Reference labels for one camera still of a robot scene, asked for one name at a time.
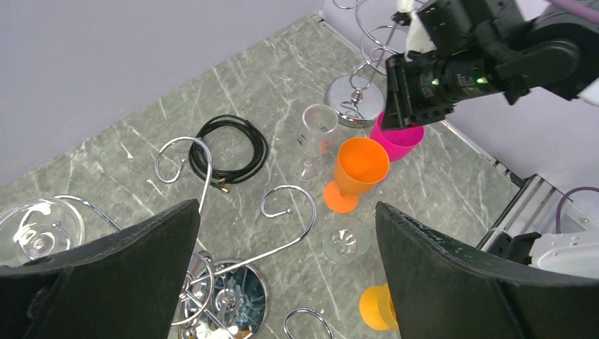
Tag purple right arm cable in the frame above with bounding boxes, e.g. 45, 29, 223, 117
555, 186, 599, 235

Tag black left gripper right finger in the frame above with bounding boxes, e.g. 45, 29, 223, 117
375, 202, 598, 338

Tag orange wine glass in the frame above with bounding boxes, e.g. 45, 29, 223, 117
323, 137, 390, 214

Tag clear wine glass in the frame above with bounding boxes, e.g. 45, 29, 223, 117
1, 198, 85, 267
322, 216, 372, 265

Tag yellow-orange wine glass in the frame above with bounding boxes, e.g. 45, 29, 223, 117
359, 283, 399, 332

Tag pink wine glass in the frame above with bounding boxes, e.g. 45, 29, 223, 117
369, 111, 425, 162

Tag clear tumbler glass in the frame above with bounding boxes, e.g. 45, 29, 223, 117
293, 104, 339, 182

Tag black coiled cable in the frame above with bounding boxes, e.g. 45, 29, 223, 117
188, 114, 270, 194

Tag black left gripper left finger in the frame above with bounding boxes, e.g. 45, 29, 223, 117
1, 200, 201, 338

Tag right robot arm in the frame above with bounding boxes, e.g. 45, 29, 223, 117
381, 0, 598, 131

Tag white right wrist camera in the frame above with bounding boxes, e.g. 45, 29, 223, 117
393, 0, 437, 62

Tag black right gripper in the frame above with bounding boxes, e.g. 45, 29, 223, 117
381, 50, 500, 131

